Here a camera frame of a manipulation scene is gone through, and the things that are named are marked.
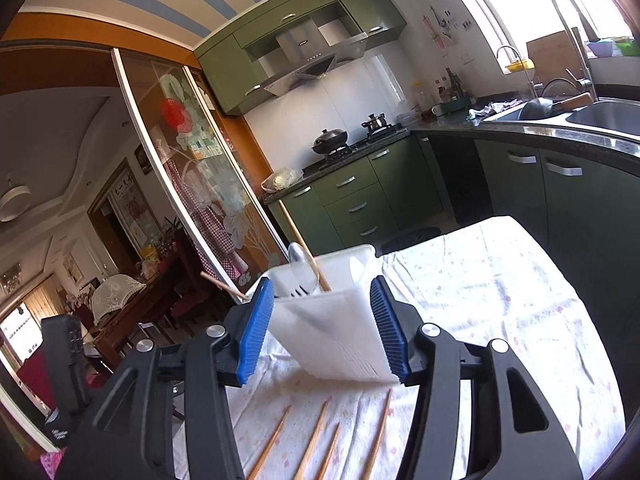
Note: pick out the small steel faucet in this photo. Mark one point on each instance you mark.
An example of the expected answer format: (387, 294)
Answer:
(527, 72)

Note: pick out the metal spoon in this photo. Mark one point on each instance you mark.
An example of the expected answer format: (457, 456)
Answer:
(298, 257)

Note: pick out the condiment bottles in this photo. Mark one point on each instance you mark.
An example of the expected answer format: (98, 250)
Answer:
(452, 87)

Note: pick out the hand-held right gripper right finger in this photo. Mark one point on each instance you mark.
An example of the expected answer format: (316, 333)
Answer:
(390, 335)

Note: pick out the plain wooden chopstick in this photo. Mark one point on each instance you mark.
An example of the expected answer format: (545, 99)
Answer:
(329, 452)
(312, 440)
(302, 247)
(222, 285)

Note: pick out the round ceiling lamp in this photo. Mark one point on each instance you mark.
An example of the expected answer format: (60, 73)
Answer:
(14, 202)

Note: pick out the yellow sponge dish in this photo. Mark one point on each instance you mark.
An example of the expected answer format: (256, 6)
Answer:
(517, 65)

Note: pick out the green base cabinets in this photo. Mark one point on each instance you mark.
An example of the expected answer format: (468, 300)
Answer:
(350, 200)

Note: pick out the steel kitchen sink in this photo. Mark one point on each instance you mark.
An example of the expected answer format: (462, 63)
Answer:
(605, 117)

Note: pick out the crumpled dish rag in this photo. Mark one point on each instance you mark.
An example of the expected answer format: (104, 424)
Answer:
(492, 110)

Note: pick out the green plastic basket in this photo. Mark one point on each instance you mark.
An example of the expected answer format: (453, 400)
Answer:
(629, 46)

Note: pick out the black gas stove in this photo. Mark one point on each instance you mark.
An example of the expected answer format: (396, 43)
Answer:
(370, 140)

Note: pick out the red chair cover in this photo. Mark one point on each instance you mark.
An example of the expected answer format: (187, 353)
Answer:
(35, 382)

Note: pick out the plastic bag of food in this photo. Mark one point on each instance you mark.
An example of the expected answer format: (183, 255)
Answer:
(282, 179)

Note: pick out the sliding glass door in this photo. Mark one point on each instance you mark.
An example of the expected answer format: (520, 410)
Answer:
(200, 160)

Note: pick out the wooden cutting board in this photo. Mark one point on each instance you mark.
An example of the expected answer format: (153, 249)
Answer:
(550, 50)

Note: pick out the red checked apron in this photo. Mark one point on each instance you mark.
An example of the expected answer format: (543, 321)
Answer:
(215, 230)

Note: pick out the red-ended wooden chopstick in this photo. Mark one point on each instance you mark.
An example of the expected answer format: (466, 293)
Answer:
(270, 442)
(377, 435)

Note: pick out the black lidded wok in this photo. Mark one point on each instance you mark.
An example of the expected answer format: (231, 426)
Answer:
(330, 141)

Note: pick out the kitchen window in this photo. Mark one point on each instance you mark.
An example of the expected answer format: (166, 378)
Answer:
(525, 0)

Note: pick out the wooden dining table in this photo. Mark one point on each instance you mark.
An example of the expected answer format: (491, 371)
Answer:
(135, 310)

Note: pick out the tall steel faucet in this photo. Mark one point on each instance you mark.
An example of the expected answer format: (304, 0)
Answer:
(575, 40)

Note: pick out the white plastic utensil holder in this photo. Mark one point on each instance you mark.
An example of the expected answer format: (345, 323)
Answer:
(325, 345)

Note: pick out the hanging wall decorations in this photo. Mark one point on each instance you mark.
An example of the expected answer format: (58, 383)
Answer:
(440, 25)

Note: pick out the white floral tablecloth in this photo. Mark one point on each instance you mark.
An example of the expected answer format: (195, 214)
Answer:
(500, 320)

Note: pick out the white lace cover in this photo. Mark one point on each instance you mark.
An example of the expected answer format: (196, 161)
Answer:
(115, 300)

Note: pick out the pale blue bowl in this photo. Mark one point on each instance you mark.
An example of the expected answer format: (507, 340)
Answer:
(600, 49)

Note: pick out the pink patterned clothing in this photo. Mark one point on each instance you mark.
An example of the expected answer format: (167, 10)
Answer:
(50, 465)

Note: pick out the steel range hood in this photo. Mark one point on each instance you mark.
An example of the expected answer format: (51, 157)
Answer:
(312, 60)

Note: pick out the dark stone countertop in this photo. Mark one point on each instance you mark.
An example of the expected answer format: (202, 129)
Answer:
(550, 132)

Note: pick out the green wall cabinets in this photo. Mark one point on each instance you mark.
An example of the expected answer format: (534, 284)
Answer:
(225, 75)

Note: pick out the green bottle rack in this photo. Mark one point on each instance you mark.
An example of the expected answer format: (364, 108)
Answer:
(450, 106)

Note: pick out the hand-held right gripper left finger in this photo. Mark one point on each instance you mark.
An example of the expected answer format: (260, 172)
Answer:
(255, 335)

